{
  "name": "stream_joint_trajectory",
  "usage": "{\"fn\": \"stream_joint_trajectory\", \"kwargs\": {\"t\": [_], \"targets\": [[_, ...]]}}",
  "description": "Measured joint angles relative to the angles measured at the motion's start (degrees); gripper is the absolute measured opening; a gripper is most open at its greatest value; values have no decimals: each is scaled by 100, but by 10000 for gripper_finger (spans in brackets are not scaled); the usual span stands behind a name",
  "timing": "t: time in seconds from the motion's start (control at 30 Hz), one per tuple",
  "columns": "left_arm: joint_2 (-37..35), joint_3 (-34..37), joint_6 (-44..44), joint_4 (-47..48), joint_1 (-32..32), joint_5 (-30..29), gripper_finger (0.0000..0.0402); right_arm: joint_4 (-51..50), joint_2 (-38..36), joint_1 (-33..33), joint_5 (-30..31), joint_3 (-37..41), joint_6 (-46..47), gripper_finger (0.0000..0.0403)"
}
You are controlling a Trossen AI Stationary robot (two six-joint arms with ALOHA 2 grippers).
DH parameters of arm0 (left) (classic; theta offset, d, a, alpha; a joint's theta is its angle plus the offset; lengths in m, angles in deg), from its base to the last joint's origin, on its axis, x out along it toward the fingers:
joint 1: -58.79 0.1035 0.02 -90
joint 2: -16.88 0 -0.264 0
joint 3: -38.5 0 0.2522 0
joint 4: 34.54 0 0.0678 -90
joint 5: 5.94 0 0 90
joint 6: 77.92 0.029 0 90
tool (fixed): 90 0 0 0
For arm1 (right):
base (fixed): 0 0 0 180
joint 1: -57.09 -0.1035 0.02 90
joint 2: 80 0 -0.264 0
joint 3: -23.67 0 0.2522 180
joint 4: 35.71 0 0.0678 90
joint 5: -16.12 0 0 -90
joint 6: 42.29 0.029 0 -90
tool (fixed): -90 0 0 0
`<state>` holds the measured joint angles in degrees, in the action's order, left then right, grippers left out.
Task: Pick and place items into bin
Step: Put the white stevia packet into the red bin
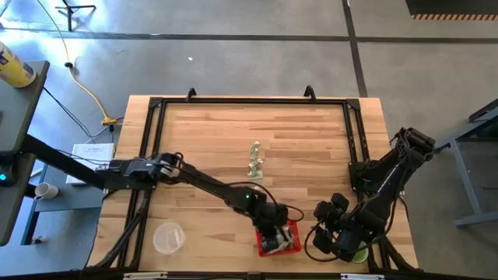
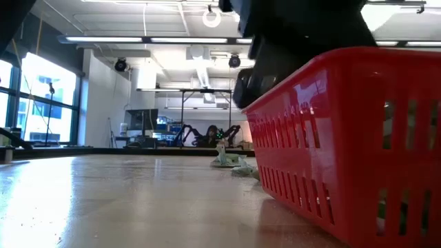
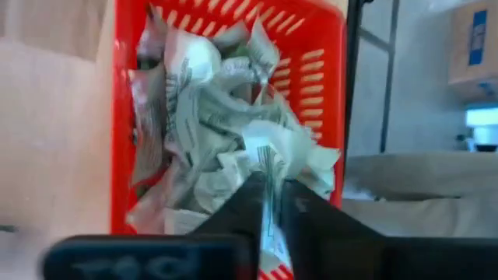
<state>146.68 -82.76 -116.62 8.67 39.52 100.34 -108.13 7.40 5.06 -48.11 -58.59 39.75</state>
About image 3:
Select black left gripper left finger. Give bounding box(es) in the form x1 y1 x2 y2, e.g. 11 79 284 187
190 171 267 280

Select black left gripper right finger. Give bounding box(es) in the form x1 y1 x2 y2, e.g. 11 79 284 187
280 178 386 280

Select green dollar bill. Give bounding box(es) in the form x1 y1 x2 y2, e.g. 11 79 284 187
186 77 296 156
135 3 168 71
182 151 254 215
126 186 219 236
217 19 281 86
241 120 340 273
295 143 342 199
165 29 223 149

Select red plastic slotted basket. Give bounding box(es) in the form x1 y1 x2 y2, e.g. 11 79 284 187
110 0 348 280

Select beige desk top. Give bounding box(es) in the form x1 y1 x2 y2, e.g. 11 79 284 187
342 151 498 239

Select grey metal stand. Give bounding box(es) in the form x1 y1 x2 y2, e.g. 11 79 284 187
358 0 400 154

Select white lit display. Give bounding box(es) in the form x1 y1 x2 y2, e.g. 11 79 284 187
465 103 498 153

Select cardboard box blue label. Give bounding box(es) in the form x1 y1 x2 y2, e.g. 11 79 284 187
447 0 498 91

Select black aluminium table frame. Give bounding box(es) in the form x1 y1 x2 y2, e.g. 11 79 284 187
345 0 365 157

